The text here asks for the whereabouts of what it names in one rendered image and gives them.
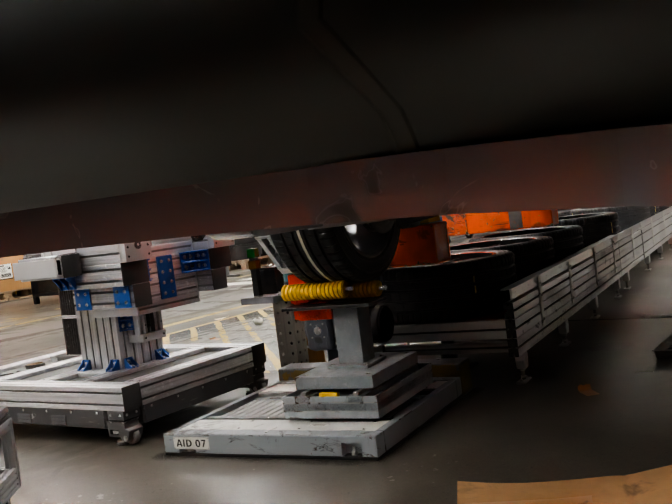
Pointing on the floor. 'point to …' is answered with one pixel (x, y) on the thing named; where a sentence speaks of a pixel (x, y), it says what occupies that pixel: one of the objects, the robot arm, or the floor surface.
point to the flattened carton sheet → (575, 490)
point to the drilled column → (289, 336)
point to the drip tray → (664, 348)
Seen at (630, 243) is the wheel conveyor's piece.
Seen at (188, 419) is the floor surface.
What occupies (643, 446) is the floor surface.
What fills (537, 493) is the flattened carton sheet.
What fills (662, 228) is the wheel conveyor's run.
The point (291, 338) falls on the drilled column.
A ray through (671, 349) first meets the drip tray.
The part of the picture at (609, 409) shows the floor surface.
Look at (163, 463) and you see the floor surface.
